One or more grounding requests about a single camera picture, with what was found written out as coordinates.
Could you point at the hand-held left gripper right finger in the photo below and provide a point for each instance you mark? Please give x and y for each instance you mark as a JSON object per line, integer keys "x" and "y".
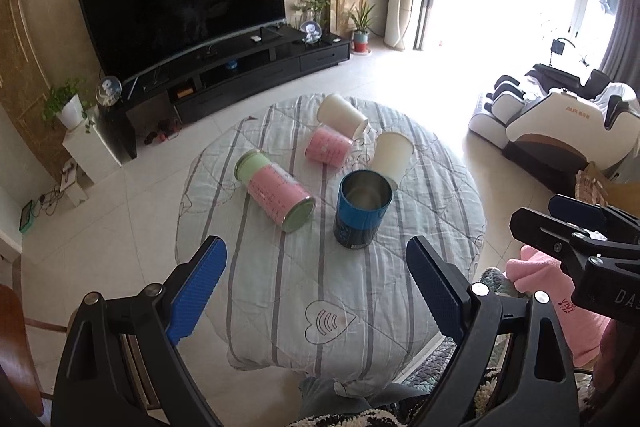
{"x": 435, "y": 292}

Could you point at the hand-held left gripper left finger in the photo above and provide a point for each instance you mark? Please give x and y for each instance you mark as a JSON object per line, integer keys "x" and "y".
{"x": 197, "y": 292}

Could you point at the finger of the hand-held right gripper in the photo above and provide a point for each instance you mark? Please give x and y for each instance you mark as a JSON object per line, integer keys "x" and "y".
{"x": 542, "y": 229}
{"x": 575, "y": 209}

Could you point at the white paper cup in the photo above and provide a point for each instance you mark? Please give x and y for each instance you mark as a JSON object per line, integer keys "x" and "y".
{"x": 391, "y": 154}
{"x": 342, "y": 114}

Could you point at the pink cup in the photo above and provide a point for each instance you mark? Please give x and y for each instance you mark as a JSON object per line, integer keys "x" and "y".
{"x": 327, "y": 148}

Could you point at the brown patterned bag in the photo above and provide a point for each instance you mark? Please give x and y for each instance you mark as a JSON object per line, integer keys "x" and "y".
{"x": 590, "y": 187}

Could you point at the pink towel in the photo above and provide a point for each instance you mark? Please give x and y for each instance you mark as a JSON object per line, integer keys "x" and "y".
{"x": 575, "y": 317}

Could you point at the knitted cushion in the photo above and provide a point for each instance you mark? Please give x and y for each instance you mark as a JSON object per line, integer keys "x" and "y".
{"x": 492, "y": 279}

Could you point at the white massage chair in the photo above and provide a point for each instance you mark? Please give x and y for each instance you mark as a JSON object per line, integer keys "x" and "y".
{"x": 540, "y": 122}

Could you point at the blue tin can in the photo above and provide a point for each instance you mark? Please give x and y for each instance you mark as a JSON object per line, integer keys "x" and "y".
{"x": 357, "y": 224}

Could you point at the round table with striped cloth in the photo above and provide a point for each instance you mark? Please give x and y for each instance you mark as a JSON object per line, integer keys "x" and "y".
{"x": 300, "y": 277}

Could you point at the pink tin with green lid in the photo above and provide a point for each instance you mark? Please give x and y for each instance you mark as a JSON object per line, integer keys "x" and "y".
{"x": 275, "y": 192}

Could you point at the red shoes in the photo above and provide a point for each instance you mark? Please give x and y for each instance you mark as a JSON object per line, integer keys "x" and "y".
{"x": 160, "y": 133}

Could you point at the grey curtain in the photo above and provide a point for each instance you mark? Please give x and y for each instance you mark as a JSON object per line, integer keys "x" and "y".
{"x": 622, "y": 32}

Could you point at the green framed tablet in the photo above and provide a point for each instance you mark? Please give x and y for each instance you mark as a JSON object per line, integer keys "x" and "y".
{"x": 27, "y": 217}

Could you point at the plant in white pot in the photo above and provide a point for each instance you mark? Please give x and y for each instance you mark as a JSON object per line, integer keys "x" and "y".
{"x": 70, "y": 107}

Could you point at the black television stand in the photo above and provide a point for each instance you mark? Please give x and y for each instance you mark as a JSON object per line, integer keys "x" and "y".
{"x": 260, "y": 74}

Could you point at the potted plant in red pot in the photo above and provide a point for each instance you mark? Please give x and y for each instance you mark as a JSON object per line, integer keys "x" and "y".
{"x": 361, "y": 29}

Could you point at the black television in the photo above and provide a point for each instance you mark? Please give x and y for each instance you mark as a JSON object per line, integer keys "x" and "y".
{"x": 185, "y": 2}

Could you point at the green plant in vase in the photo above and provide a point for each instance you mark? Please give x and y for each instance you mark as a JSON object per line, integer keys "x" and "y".
{"x": 312, "y": 7}

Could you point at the white pedestal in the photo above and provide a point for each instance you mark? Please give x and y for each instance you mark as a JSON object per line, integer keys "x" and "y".
{"x": 92, "y": 154}

